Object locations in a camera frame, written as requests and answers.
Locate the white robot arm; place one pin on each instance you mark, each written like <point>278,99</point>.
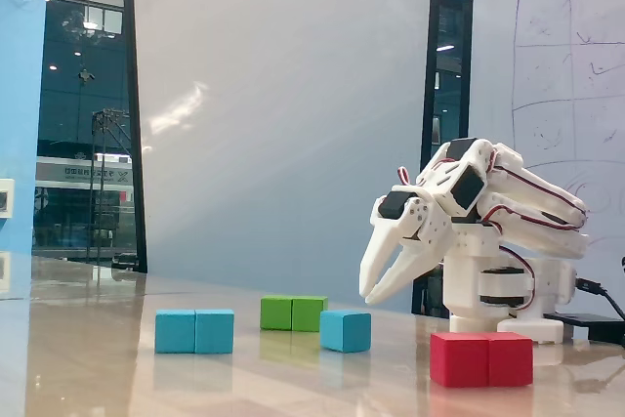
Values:
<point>469,290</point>

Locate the slim black window post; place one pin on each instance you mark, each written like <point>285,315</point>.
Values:
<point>133,95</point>

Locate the long red block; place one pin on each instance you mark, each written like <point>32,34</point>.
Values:
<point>481,361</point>

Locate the small blue cube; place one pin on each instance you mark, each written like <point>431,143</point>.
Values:
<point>344,331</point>

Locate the long blue block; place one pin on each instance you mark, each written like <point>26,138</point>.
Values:
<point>195,331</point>

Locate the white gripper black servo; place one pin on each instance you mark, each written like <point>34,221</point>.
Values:
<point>389,228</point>

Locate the black power box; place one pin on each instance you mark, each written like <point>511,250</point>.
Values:
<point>605,329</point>

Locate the dark metal scaffold tower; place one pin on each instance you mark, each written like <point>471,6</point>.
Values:
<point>105,116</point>

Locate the long green block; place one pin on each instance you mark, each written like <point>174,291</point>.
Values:
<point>288,313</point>

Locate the wide black window frame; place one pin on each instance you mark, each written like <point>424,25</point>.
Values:
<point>436,21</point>

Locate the white wall switch panel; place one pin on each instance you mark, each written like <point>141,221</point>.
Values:
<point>7,197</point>

